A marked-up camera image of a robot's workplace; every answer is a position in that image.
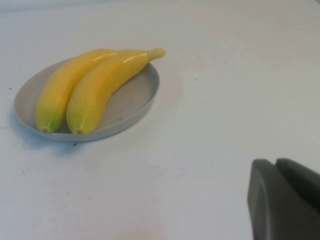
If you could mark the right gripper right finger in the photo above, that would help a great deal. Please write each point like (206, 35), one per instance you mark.
(300, 177)

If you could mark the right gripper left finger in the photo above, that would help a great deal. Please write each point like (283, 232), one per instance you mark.
(275, 205)

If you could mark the yellow plastic banana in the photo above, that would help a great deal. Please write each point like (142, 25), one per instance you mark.
(100, 87)
(57, 95)

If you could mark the grey round plate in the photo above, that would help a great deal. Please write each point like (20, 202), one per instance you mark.
(130, 105)

